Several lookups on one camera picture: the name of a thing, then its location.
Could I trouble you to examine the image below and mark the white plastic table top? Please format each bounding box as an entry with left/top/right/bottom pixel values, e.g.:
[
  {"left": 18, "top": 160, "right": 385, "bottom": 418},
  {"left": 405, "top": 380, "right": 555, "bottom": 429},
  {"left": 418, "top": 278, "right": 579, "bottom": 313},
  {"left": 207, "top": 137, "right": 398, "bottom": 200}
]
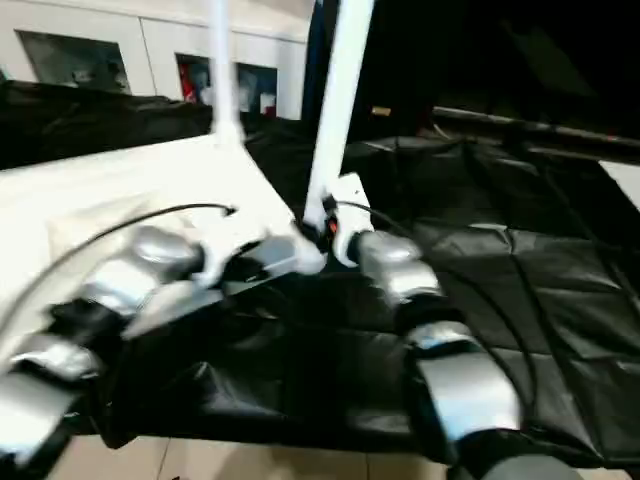
[{"left": 0, "top": 130, "right": 326, "bottom": 351}]

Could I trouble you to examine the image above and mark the white glass door cabinet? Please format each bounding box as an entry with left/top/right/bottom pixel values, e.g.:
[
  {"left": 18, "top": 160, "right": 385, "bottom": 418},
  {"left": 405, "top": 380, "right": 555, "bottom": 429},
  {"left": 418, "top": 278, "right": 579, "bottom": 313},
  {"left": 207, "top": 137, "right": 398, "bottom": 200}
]
[{"left": 0, "top": 0, "right": 314, "bottom": 120}]

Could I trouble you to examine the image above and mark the black left camera cable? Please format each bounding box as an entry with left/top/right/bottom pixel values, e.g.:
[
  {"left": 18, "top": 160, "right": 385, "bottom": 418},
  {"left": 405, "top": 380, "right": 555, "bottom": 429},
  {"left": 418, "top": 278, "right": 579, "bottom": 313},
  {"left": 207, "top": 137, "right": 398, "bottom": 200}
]
[{"left": 0, "top": 202, "right": 239, "bottom": 351}]

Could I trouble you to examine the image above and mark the dark metal rod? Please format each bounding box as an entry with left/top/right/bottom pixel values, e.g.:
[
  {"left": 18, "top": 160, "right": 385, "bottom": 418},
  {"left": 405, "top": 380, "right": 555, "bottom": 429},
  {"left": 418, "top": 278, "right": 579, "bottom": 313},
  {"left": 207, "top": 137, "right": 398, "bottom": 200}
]
[{"left": 432, "top": 105, "right": 640, "bottom": 151}]

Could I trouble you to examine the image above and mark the white flat object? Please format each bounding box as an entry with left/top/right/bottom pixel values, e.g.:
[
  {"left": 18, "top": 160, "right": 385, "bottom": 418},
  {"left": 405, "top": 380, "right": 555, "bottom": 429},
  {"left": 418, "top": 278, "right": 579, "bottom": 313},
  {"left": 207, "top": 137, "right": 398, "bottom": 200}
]
[{"left": 597, "top": 160, "right": 640, "bottom": 209}]

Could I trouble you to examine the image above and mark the black bag with yellow label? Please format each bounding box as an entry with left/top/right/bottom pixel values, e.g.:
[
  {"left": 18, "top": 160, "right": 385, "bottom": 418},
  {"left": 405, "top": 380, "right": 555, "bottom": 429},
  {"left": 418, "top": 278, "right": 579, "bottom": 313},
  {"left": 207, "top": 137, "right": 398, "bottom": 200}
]
[{"left": 304, "top": 0, "right": 640, "bottom": 136}]

